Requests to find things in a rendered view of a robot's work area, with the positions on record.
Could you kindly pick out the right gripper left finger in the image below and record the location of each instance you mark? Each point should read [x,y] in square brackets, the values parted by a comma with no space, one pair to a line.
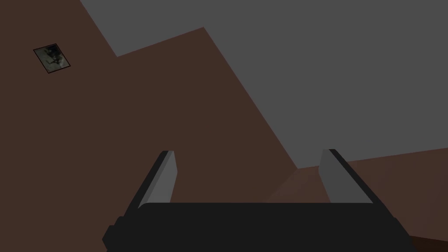
[161,182]

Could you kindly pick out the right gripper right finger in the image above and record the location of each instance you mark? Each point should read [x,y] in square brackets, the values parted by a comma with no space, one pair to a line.
[344,182]

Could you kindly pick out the framed wall picture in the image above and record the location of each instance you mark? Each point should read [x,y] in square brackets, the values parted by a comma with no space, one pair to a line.
[51,58]

